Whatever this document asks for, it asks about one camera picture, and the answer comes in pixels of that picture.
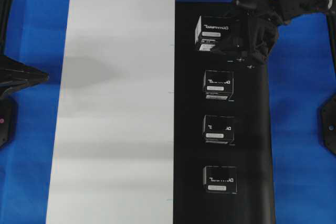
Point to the black base sheet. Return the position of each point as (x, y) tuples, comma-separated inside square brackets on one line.
[(251, 155)]

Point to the black dynamixel box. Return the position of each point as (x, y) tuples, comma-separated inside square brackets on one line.
[(209, 31), (218, 85), (220, 179), (219, 129)]

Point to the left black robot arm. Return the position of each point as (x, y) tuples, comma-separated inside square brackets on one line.
[(287, 9)]

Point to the black aluminium frame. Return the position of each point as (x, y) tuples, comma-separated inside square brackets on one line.
[(5, 7)]

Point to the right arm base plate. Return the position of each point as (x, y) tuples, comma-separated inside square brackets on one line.
[(8, 120)]

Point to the white base sheet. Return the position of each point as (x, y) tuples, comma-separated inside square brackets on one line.
[(114, 144)]

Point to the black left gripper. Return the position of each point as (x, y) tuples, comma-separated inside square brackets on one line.
[(258, 39)]

